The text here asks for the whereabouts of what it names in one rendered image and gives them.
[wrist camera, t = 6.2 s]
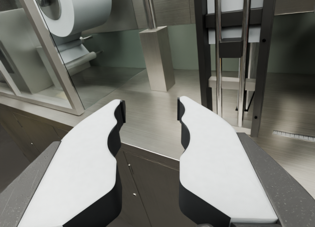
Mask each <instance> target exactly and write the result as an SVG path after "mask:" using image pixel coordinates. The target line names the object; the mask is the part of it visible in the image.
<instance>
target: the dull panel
mask: <svg viewBox="0 0 315 227"><path fill-rule="evenodd" d="M167 29H168V36H169V42H170V48H171V55H172V64H173V69H183V70H199V65H198V51H197V38H196V24H195V23H192V24H182V25H173V26H167ZM210 56H211V70H212V71H216V49H215V44H210ZM222 71H233V72H238V71H239V58H222ZM267 73H294V74H315V13H314V11H312V12H303V13H293V14H284V15H274V20H273V27H272V35H271V42H270V52H269V60H268V68H267Z"/></svg>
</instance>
